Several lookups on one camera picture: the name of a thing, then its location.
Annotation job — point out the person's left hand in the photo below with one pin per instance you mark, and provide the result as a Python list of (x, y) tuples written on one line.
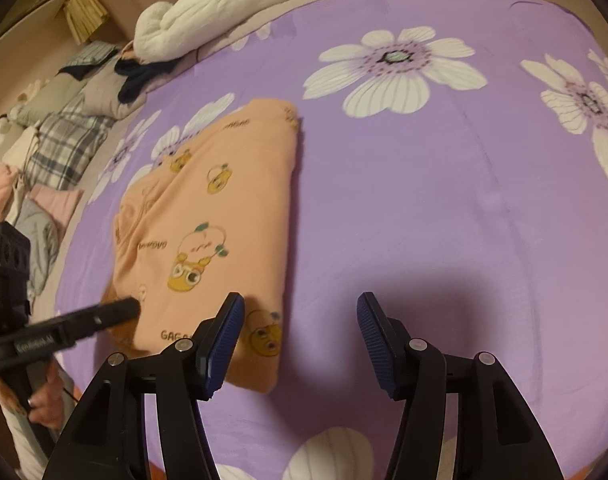
[(47, 407)]

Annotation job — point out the taupe pillow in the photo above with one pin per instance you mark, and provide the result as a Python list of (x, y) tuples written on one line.
[(96, 95)]

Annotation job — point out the orange cartoon print baby garment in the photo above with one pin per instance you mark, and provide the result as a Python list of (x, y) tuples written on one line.
[(211, 217)]

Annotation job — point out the striped blue folded cloth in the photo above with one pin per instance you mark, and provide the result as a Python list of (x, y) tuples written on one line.
[(90, 58)]

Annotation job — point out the plaid grey pillow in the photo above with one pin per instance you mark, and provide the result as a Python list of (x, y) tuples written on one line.
[(67, 142)]

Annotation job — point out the purple floral bed sheet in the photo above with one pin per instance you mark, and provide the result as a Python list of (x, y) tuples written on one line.
[(452, 159)]

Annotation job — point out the dark navy garment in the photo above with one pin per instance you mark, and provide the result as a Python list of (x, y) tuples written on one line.
[(137, 75)]

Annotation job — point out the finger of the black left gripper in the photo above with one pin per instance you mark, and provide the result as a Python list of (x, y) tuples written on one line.
[(84, 319)]

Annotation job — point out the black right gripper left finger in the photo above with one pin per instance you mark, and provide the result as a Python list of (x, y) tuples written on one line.
[(192, 370)]

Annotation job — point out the pink folded garment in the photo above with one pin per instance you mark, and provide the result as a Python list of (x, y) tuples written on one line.
[(60, 205)]

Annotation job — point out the white cream garment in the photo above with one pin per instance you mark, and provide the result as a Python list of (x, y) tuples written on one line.
[(15, 154)]

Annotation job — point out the straw tassel bundle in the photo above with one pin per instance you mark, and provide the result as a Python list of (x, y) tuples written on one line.
[(84, 18)]

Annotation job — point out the white plush goose toy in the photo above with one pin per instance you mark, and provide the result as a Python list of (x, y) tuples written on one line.
[(244, 5)]

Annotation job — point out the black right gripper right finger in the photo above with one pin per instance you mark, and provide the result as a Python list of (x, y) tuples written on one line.
[(412, 371)]

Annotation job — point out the grey folded garment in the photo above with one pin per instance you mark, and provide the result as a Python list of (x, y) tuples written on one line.
[(39, 228)]

